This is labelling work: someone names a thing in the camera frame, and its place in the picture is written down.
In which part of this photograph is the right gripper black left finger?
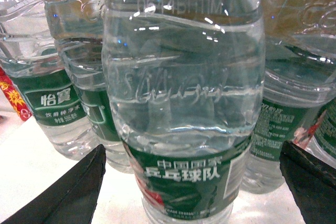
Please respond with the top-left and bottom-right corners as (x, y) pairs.
(3, 144), (106, 223)

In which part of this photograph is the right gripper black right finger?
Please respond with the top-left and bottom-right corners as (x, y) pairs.
(280, 141), (335, 223)

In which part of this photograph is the clear water bottle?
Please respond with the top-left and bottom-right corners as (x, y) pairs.
(102, 0), (265, 223)

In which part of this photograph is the water bottle right rear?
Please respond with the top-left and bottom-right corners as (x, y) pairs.
(241, 0), (335, 194)

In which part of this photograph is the water bottle barcode label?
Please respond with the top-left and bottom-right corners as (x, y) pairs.
(1, 0), (97, 160)

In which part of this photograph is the water bottle team label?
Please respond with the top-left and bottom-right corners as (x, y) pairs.
(44, 0), (132, 174)

